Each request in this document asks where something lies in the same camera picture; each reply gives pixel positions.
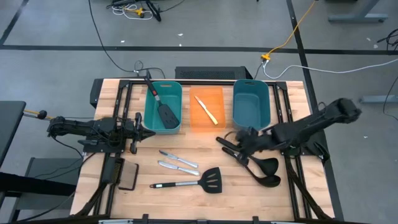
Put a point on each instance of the black computer case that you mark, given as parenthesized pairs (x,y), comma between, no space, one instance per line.
(211,73)

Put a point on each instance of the black ladle with white mark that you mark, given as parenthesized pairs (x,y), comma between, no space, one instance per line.
(269,165)

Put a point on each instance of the orange translucent plastic bin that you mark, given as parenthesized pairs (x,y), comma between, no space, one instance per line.
(214,99)

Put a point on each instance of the silver butter knife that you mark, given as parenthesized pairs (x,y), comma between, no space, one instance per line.
(183,169)
(183,161)

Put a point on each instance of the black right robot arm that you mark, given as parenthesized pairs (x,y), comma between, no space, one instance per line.
(311,124)

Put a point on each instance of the black spatula with red mark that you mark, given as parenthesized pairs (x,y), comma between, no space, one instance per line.
(168,116)

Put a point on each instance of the green-teal plastic bin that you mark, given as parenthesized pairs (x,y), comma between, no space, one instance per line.
(169,99)

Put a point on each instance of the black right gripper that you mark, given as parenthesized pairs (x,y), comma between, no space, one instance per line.
(255,140)

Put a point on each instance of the black bar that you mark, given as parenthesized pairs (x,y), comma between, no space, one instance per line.
(31,185)

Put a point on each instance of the black mesh box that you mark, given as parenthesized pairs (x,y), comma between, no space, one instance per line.
(110,171)

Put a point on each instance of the grey desk base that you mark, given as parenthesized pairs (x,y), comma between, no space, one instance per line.
(357,17)

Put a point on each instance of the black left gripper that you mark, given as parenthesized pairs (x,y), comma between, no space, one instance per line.
(136,137)

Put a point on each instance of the blue-teal plastic bin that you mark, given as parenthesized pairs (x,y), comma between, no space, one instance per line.
(252,105)

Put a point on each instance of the grey stool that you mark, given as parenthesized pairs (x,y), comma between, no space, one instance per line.
(40,168)

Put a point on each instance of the grey desk foot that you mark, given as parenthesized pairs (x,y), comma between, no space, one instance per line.
(377,99)

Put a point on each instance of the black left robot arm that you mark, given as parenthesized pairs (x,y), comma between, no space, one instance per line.
(93,129)

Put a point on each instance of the black side desk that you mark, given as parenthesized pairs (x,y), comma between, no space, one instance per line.
(9,124)

